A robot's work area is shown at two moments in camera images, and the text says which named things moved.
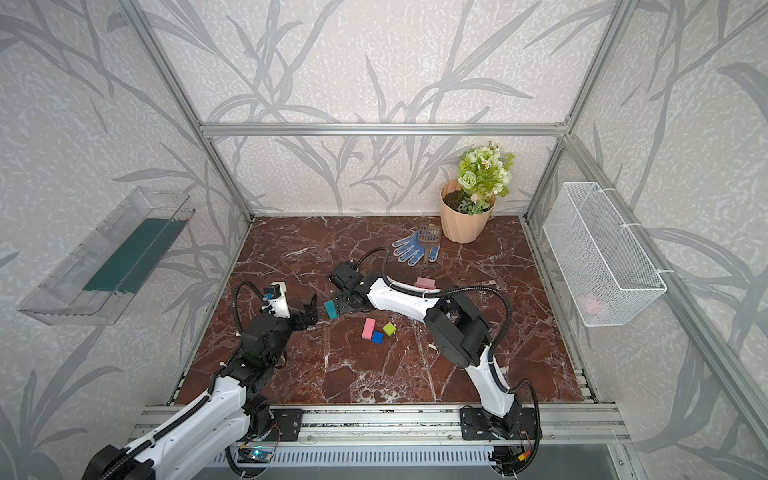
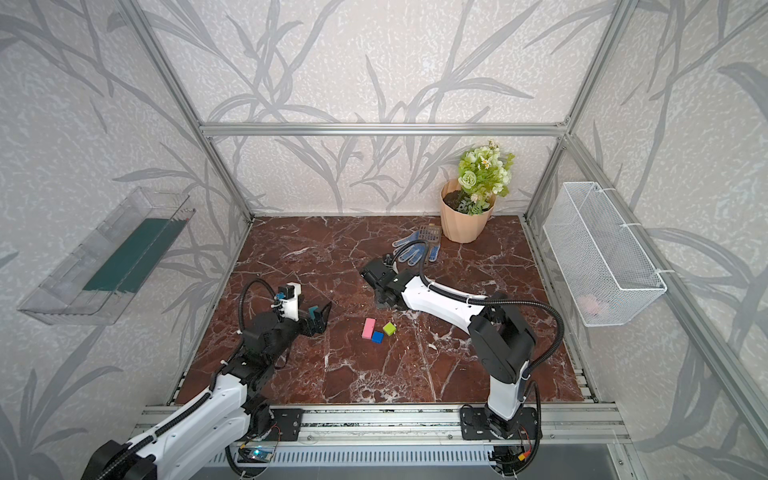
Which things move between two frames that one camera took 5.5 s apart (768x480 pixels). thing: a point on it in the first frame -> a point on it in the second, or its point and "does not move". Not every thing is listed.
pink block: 368,328 does not move
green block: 389,329 does not move
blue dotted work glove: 413,249 does not move
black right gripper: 348,298 -> 383,278
